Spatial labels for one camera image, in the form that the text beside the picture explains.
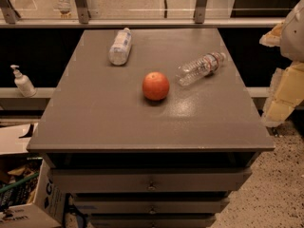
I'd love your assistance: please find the metal railing frame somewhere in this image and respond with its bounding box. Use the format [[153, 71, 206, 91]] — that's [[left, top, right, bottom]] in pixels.
[[0, 0, 300, 29]]

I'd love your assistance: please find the clear plastic water bottle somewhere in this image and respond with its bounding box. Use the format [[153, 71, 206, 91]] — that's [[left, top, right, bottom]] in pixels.
[[177, 52, 226, 86]]

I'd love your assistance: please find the open cardboard box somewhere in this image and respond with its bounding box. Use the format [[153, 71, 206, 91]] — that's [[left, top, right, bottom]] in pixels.
[[0, 123, 65, 228]]

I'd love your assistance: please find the grey drawer cabinet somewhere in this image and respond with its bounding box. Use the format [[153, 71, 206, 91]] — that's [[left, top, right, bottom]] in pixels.
[[28, 28, 274, 228]]

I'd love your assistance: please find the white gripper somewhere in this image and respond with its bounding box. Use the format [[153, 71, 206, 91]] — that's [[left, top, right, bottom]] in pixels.
[[259, 0, 304, 127]]

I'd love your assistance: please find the white pump dispenser bottle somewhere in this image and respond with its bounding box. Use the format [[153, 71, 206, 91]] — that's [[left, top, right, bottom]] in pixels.
[[10, 65, 36, 98]]

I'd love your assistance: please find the red orange apple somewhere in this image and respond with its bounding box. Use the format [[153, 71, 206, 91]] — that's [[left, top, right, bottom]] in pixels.
[[142, 71, 170, 101]]

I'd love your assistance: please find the white labelled plastic bottle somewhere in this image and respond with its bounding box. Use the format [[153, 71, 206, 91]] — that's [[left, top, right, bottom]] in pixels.
[[108, 28, 132, 66]]

